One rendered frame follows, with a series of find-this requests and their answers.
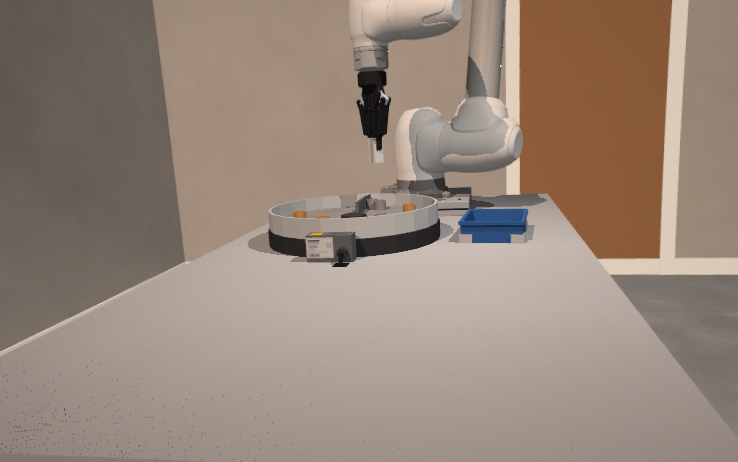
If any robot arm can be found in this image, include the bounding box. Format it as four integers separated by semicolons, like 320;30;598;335
348;0;523;198

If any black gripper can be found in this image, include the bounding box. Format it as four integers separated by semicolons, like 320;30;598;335
356;71;391;163

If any blue plastic crate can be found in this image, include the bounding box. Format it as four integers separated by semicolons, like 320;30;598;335
458;209;528;244

